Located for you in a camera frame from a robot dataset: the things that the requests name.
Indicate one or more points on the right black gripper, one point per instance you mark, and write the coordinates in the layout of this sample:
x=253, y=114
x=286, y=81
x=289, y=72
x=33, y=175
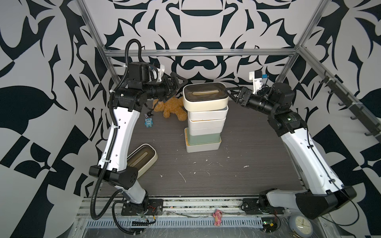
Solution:
x=239, y=99

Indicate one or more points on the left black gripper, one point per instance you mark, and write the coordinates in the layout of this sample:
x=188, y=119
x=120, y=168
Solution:
x=168, y=93

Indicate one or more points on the cream dark-lid tissue box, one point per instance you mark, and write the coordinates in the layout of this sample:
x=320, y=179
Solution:
x=205, y=97
x=143, y=158

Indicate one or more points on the grey lid white tissue box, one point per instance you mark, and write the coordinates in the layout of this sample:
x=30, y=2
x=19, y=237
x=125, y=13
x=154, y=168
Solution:
x=208, y=115

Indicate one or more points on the white bamboo tissue box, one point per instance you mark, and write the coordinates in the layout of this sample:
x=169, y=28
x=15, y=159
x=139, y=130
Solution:
x=200, y=148
x=208, y=124
x=196, y=130

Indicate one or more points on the green tissue box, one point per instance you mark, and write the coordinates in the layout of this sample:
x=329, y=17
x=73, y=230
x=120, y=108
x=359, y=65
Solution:
x=203, y=139

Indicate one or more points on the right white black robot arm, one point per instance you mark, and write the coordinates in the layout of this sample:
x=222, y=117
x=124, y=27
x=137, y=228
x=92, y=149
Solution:
x=324, y=192

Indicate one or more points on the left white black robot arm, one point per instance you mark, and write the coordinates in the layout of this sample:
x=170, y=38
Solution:
x=141, y=82

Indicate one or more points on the brown teddy bear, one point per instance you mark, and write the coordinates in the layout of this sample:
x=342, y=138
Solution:
x=172, y=106

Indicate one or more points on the small dark purple toy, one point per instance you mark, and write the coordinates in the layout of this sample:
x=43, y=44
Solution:
x=148, y=114

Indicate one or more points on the blue robot toy figure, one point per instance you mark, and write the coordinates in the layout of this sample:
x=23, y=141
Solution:
x=148, y=122

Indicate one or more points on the pink toy figure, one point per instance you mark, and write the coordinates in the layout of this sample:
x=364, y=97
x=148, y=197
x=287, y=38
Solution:
x=217, y=215

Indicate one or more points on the small green circuit board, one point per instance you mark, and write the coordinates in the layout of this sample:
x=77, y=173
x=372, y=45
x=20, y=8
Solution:
x=269, y=226

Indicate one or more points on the round white clock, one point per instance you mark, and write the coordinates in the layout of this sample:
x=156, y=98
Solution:
x=301, y=226

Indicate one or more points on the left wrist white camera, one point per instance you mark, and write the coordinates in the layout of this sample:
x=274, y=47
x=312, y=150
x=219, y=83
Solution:
x=157, y=75

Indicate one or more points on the wrist white camera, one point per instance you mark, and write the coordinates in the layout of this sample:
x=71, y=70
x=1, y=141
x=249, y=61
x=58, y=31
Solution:
x=157, y=75
x=257, y=78

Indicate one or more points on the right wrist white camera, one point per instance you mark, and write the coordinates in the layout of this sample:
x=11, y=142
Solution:
x=257, y=78

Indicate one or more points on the aluminium frame rail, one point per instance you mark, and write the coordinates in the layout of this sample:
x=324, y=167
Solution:
x=218, y=52

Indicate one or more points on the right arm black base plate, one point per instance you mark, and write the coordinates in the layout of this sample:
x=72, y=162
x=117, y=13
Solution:
x=259, y=206

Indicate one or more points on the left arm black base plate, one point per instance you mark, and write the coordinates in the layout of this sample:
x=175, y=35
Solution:
x=148, y=207

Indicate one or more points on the grey wall hook rail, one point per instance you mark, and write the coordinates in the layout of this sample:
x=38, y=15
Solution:
x=358, y=109

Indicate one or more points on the grey slotted cable duct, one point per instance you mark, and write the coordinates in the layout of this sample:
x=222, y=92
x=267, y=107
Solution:
x=181, y=222

